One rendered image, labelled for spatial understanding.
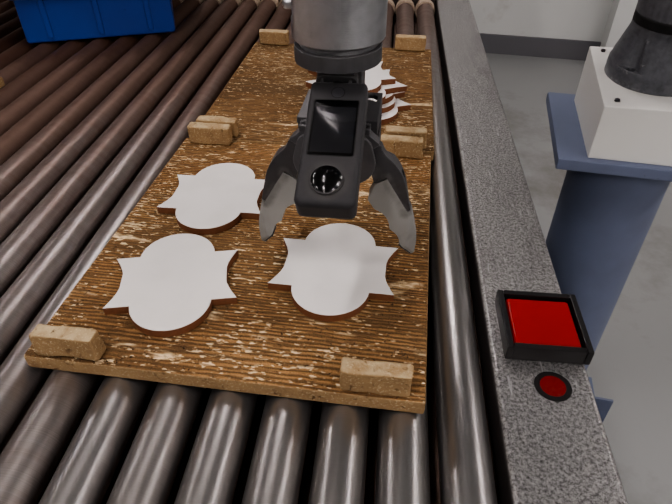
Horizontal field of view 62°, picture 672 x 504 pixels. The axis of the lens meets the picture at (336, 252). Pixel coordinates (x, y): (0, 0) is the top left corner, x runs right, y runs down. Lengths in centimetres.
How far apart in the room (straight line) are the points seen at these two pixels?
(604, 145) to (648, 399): 102
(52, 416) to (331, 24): 38
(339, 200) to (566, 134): 69
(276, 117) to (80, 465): 57
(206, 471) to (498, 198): 49
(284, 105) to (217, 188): 27
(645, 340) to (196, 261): 164
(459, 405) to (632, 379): 141
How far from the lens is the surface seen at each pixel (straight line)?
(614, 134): 97
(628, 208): 109
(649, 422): 179
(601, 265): 116
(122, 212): 73
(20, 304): 65
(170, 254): 60
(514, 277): 63
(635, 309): 210
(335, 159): 42
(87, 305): 59
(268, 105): 92
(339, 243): 59
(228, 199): 67
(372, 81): 87
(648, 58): 100
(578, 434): 51
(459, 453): 47
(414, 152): 76
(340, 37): 44
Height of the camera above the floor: 131
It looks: 39 degrees down
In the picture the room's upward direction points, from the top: straight up
